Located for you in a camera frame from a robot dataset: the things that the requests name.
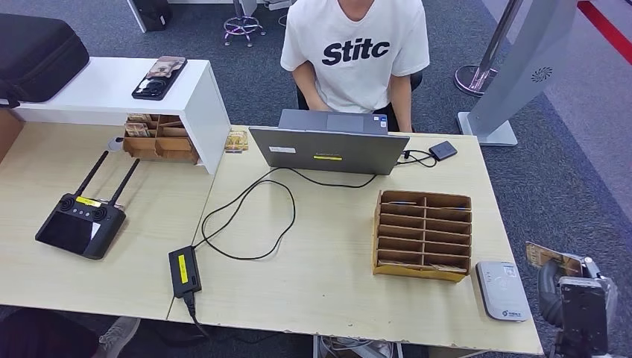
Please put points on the chrome stanchion post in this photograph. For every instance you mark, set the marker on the chrome stanchion post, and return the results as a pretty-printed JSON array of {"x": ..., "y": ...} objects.
[{"x": 474, "y": 79}]

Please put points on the black smartphone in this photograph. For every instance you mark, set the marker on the black smartphone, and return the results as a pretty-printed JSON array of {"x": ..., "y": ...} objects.
[{"x": 159, "y": 79}]

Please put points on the black carrying case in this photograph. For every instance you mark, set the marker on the black carrying case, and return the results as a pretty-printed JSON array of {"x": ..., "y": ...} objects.
[{"x": 35, "y": 55}]

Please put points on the grey shoe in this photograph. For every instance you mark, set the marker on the grey shoe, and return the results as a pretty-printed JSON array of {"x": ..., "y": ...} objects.
[{"x": 118, "y": 337}]

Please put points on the grey kiosk stand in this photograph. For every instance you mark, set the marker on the grey kiosk stand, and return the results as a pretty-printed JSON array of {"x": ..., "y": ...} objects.
[{"x": 533, "y": 49}]

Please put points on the black cabinet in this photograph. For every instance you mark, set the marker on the black cabinet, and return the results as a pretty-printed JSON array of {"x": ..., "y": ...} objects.
[{"x": 153, "y": 12}]

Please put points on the grey card reader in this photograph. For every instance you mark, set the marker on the grey card reader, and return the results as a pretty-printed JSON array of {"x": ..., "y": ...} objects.
[{"x": 502, "y": 291}]

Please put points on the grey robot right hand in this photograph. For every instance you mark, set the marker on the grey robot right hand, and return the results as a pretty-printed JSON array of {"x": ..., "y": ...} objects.
[{"x": 547, "y": 279}]

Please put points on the wooden slotted card organizer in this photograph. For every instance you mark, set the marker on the wooden slotted card organizer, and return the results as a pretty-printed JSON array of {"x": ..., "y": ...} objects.
[{"x": 419, "y": 272}]

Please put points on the small wooden compartment box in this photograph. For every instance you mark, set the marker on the small wooden compartment box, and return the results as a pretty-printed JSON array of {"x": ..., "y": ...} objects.
[{"x": 164, "y": 148}]

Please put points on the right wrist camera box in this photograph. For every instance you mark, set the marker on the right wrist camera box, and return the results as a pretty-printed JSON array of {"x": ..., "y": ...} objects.
[{"x": 582, "y": 316}]

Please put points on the black remote controller with antennas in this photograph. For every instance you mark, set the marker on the black remote controller with antennas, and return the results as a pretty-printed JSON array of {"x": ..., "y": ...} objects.
[{"x": 80, "y": 230}]

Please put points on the person's right forearm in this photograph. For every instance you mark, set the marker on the person's right forearm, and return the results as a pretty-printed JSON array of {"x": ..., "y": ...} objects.
[{"x": 308, "y": 89}]

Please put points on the black power adapter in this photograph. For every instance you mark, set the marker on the black power adapter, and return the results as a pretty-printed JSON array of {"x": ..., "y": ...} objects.
[{"x": 185, "y": 272}]

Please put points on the chrome stool base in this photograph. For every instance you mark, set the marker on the chrome stool base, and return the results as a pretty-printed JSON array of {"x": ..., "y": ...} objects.
[{"x": 242, "y": 25}]

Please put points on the bundle of patterned cards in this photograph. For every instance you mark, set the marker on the bundle of patterned cards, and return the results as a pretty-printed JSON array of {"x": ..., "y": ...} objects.
[
  {"x": 136, "y": 130},
  {"x": 139, "y": 118}
]

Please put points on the grey laptop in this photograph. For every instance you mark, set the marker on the grey laptop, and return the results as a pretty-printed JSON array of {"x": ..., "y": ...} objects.
[{"x": 328, "y": 150}]

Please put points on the white power strip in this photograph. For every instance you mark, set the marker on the white power strip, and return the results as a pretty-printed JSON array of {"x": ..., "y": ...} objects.
[{"x": 281, "y": 4}]

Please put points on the black external drive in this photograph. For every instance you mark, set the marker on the black external drive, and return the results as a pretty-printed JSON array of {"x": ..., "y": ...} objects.
[{"x": 443, "y": 150}]

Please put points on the stack of patterned cards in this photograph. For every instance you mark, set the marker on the stack of patterned cards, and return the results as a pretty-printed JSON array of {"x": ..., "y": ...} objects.
[{"x": 237, "y": 142}]

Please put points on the red barrier belt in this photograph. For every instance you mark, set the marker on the red barrier belt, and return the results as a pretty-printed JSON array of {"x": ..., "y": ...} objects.
[{"x": 607, "y": 27}]

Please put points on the white desk shelf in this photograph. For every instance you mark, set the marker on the white desk shelf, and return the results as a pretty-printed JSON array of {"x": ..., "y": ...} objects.
[{"x": 98, "y": 90}]

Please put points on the person's leg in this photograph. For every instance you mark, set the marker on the person's leg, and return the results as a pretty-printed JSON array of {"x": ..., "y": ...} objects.
[{"x": 44, "y": 337}]

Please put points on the hotel room key card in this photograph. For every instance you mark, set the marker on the hotel room key card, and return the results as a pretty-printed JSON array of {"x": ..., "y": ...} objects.
[{"x": 452, "y": 207}]

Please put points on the person's left forearm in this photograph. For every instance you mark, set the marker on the person's left forearm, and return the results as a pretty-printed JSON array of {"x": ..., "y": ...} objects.
[{"x": 402, "y": 104}]

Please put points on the person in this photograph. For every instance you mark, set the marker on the person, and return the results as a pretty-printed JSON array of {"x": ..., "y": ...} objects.
[{"x": 355, "y": 54}]

